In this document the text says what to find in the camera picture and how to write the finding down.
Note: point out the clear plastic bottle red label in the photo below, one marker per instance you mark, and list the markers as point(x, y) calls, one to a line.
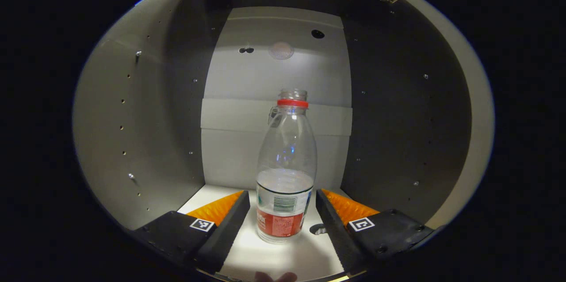
point(286, 162)

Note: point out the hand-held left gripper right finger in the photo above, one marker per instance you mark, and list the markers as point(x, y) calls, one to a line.
point(338, 233)

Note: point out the grey cabinet door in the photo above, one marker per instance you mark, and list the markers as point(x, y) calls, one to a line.
point(479, 118)

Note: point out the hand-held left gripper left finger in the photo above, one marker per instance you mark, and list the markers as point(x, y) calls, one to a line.
point(223, 233)

